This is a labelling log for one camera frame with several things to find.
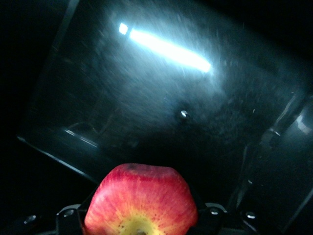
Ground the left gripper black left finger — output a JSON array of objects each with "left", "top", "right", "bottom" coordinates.
[{"left": 56, "top": 186, "right": 99, "bottom": 235}]

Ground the black rectangular plastic box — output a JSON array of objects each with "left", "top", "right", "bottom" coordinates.
[{"left": 14, "top": 0, "right": 313, "bottom": 235}]

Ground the red yellow apple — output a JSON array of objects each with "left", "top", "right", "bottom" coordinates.
[{"left": 84, "top": 163, "right": 199, "bottom": 235}]

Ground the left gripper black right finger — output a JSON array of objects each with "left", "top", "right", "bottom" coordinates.
[{"left": 188, "top": 183, "right": 260, "bottom": 235}]

